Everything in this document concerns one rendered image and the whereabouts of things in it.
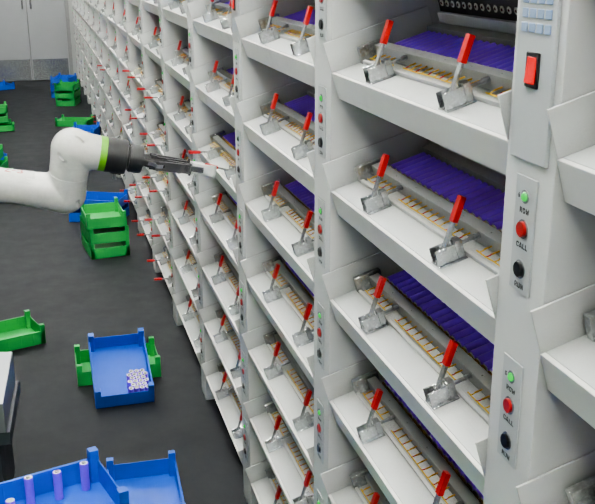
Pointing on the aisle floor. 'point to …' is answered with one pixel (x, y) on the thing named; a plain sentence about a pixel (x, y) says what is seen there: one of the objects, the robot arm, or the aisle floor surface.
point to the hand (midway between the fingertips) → (202, 168)
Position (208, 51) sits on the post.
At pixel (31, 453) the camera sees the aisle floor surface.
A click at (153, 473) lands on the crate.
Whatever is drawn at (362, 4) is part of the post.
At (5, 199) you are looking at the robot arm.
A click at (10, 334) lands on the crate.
